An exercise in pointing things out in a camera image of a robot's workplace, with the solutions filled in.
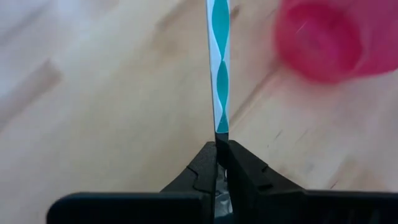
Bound spoon white teal-patterned handle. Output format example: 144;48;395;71
205;0;233;218

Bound pink plastic bowl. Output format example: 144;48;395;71
274;0;398;84

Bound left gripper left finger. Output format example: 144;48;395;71
46;141;218;224

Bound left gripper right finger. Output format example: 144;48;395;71
228;139;398;224

